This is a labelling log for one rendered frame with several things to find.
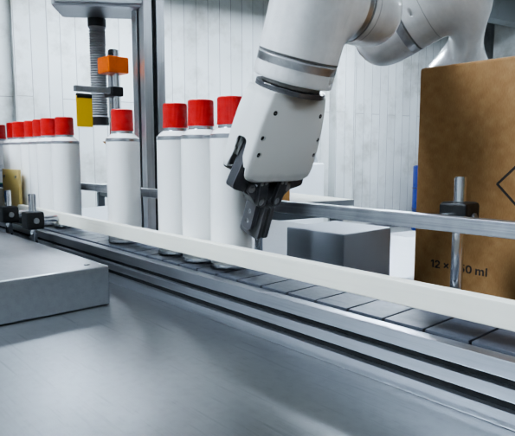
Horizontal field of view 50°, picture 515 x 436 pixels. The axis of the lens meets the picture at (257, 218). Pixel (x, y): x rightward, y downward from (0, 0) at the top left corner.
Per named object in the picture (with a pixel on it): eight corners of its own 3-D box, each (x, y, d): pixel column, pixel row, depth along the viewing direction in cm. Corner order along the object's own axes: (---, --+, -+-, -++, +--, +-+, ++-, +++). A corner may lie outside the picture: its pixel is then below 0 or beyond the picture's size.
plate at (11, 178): (3, 210, 119) (1, 169, 118) (7, 209, 120) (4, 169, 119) (19, 214, 112) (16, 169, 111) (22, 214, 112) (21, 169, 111)
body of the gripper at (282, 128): (302, 73, 63) (278, 163, 67) (234, 63, 57) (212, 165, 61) (350, 90, 58) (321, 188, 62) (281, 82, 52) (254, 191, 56)
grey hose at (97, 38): (87, 125, 113) (84, 19, 110) (104, 125, 115) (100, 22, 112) (95, 125, 110) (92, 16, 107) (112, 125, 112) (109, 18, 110)
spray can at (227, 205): (202, 266, 68) (200, 97, 66) (234, 259, 71) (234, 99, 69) (228, 272, 64) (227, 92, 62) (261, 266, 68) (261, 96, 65)
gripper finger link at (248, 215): (257, 175, 63) (244, 227, 65) (235, 176, 61) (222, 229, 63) (275, 185, 61) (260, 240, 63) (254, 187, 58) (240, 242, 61)
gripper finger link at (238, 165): (262, 114, 58) (282, 148, 62) (213, 167, 57) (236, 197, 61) (270, 118, 57) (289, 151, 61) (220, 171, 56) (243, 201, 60)
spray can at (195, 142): (174, 259, 72) (171, 99, 70) (206, 254, 75) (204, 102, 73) (197, 265, 68) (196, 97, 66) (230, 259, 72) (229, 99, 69)
